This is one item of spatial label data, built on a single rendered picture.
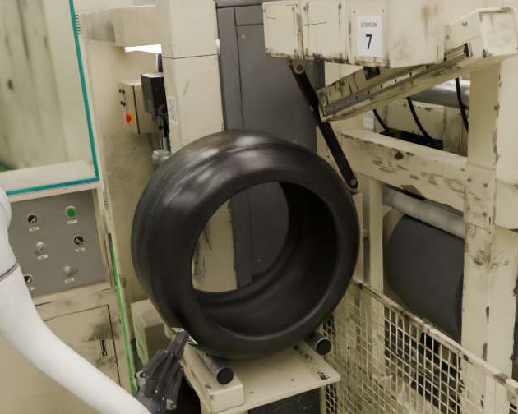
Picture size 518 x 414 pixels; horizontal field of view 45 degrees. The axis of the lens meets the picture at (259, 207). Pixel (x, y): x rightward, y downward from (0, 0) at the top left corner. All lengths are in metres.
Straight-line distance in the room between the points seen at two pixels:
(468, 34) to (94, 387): 0.95
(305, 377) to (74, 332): 0.85
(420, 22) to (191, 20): 0.68
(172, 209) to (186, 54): 0.49
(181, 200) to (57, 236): 0.80
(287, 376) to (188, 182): 0.64
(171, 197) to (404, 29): 0.62
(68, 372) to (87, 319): 1.06
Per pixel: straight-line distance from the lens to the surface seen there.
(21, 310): 1.17
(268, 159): 1.48
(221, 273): 1.92
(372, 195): 2.02
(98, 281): 2.24
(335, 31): 1.46
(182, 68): 1.76
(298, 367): 1.82
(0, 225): 1.18
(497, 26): 1.33
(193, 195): 1.44
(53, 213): 2.15
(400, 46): 1.31
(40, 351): 1.19
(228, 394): 1.65
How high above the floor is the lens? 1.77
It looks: 18 degrees down
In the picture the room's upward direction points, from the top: 4 degrees counter-clockwise
